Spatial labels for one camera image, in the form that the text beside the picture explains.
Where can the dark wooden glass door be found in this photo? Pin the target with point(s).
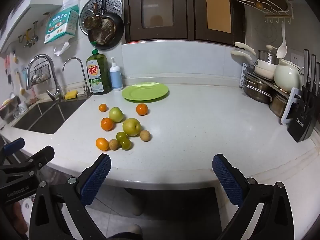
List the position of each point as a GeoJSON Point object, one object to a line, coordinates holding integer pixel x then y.
{"type": "Point", "coordinates": [200, 30]}
{"type": "Point", "coordinates": [132, 33]}

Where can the green plate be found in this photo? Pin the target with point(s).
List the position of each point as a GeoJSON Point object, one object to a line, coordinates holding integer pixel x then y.
{"type": "Point", "coordinates": [145, 92]}

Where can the green dish soap bottle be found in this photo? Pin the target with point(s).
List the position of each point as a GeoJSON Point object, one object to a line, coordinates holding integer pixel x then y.
{"type": "Point", "coordinates": [98, 77]}

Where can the green apple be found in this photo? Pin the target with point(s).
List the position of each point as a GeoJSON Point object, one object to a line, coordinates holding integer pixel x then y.
{"type": "Point", "coordinates": [116, 114]}

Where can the black frying pan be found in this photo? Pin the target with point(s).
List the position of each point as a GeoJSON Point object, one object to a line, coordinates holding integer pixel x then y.
{"type": "Point", "coordinates": [120, 31]}

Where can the white ceramic pot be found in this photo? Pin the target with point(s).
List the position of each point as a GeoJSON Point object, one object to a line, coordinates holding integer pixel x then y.
{"type": "Point", "coordinates": [287, 77]}

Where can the yellow-green pear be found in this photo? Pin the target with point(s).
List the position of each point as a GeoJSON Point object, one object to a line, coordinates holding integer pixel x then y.
{"type": "Point", "coordinates": [131, 127]}

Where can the white wall socket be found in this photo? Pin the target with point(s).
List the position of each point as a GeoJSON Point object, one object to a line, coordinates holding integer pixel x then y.
{"type": "Point", "coordinates": [297, 58]}

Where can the tall steel faucet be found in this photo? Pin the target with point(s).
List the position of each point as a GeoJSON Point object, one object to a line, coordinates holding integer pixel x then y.
{"type": "Point", "coordinates": [56, 86]}

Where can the thin steel faucet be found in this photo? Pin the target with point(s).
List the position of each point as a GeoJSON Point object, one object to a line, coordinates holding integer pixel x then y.
{"type": "Point", "coordinates": [85, 82]}

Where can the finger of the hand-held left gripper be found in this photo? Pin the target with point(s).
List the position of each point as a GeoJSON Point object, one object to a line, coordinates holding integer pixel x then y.
{"type": "Point", "coordinates": [13, 146]}
{"type": "Point", "coordinates": [40, 156]}

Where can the black knife block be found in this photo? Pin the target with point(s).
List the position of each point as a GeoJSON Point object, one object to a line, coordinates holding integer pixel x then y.
{"type": "Point", "coordinates": [301, 127]}

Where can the small copper pot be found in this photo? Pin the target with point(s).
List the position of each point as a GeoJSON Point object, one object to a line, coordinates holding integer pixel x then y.
{"type": "Point", "coordinates": [92, 22]}

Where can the brown longan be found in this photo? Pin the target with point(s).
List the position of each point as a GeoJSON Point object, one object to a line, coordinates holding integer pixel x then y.
{"type": "Point", "coordinates": [113, 144]}
{"type": "Point", "coordinates": [145, 135]}

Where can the perforated metal colander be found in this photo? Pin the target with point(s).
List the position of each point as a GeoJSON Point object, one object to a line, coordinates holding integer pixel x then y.
{"type": "Point", "coordinates": [105, 32]}

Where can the dish drainer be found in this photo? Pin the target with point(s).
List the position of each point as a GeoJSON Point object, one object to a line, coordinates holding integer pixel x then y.
{"type": "Point", "coordinates": [12, 107]}

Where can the yellow sponge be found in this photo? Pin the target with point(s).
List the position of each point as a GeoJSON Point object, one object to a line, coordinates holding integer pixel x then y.
{"type": "Point", "coordinates": [71, 95]}

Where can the person's foot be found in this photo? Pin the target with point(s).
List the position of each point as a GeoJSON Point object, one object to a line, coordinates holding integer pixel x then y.
{"type": "Point", "coordinates": [130, 232]}

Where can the white pot rack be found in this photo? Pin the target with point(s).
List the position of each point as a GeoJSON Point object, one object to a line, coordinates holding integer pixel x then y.
{"type": "Point", "coordinates": [291, 102]}

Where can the steel sink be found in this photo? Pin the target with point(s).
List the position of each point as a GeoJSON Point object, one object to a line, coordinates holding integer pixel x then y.
{"type": "Point", "coordinates": [47, 117]}

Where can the round steel steamer plate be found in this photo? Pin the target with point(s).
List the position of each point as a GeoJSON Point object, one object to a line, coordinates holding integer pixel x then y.
{"type": "Point", "coordinates": [113, 3]}

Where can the white pan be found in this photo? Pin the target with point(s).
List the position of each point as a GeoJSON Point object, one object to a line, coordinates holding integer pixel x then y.
{"type": "Point", "coordinates": [265, 74]}
{"type": "Point", "coordinates": [266, 65]}

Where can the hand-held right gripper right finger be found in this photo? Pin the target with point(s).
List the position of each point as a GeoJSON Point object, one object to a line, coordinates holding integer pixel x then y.
{"type": "Point", "coordinates": [228, 182]}

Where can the teal white paper box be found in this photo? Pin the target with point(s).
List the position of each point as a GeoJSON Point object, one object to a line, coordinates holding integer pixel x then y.
{"type": "Point", "coordinates": [61, 25]}

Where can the white blue pump bottle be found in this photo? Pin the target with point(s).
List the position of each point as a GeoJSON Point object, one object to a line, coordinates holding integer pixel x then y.
{"type": "Point", "coordinates": [116, 78]}

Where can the small mandarin orange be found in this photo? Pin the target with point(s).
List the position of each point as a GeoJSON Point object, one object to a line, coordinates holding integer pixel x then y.
{"type": "Point", "coordinates": [102, 144]}
{"type": "Point", "coordinates": [102, 107]}

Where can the green grape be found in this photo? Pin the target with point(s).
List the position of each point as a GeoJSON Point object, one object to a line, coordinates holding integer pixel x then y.
{"type": "Point", "coordinates": [125, 144]}
{"type": "Point", "coordinates": [121, 136]}

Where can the metal wall hooks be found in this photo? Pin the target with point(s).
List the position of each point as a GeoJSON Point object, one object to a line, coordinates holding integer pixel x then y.
{"type": "Point", "coordinates": [27, 36]}

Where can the white ladle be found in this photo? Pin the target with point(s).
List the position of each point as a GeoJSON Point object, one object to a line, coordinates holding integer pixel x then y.
{"type": "Point", "coordinates": [281, 51]}

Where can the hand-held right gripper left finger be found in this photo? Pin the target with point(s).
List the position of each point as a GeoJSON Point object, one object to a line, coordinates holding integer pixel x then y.
{"type": "Point", "coordinates": [96, 180]}

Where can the steel pot with lid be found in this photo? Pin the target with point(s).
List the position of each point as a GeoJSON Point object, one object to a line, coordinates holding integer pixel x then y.
{"type": "Point", "coordinates": [266, 55]}

